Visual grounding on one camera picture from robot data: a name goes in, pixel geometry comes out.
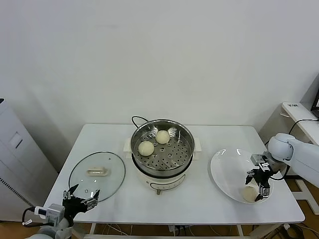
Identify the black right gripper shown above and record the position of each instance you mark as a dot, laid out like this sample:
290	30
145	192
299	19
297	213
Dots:
260	178

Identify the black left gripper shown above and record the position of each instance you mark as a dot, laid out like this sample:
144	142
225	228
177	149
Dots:
74	205

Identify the white steamed baozi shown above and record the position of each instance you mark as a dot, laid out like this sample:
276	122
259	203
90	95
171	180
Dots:
146	148
249	195
162	137

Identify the glass pot lid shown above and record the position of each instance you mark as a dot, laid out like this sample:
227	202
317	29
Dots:
82	174

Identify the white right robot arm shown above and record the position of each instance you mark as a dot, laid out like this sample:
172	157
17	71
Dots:
299	154

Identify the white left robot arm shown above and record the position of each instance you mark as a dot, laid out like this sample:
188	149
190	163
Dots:
59	231

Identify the steel perforated steamer basket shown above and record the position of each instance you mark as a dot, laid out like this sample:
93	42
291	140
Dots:
184	144

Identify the white round plate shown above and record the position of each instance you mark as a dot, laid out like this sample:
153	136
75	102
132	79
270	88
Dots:
224	169

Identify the white floor cabinet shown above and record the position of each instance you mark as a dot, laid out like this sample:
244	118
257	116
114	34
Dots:
20	161

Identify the white electric cooker base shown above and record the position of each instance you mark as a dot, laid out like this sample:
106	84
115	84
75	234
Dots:
162	183

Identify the black laptop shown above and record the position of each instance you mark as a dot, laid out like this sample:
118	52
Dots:
316	103

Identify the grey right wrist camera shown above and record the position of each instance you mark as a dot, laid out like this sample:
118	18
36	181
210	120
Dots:
257	158

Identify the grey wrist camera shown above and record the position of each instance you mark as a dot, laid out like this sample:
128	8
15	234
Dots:
55	214
257	158

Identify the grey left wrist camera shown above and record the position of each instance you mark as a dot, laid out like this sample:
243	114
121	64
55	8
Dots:
55	214

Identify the white table leg frame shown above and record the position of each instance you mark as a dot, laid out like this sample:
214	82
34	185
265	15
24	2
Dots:
240	229

